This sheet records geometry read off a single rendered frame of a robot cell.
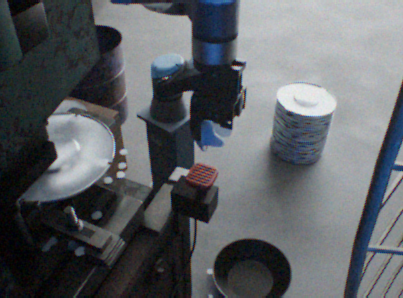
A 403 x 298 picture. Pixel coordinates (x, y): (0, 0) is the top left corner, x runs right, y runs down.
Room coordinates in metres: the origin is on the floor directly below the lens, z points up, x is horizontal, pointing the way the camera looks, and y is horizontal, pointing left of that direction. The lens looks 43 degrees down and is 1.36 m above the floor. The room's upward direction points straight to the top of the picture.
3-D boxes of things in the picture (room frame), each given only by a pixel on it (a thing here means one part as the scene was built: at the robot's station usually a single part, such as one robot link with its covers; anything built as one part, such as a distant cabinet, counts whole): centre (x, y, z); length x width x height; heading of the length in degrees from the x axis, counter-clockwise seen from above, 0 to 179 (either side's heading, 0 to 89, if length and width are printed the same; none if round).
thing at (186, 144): (1.24, 0.11, 0.23); 0.19 x 0.19 x 0.45; 50
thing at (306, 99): (1.54, -0.52, 0.31); 0.29 x 0.29 x 0.01
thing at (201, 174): (0.59, -0.01, 0.72); 0.07 x 0.06 x 0.08; 156
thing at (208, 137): (0.56, -0.02, 0.88); 0.06 x 0.03 x 0.09; 66
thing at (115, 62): (1.81, 0.60, 0.24); 0.42 x 0.42 x 0.48
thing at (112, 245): (0.44, 0.23, 0.76); 0.17 x 0.06 x 0.10; 66
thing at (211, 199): (0.60, 0.01, 0.62); 0.10 x 0.06 x 0.20; 66
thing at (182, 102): (1.24, 0.11, 0.50); 0.15 x 0.15 x 0.10
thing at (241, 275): (0.76, -0.20, 0.04); 0.30 x 0.30 x 0.07
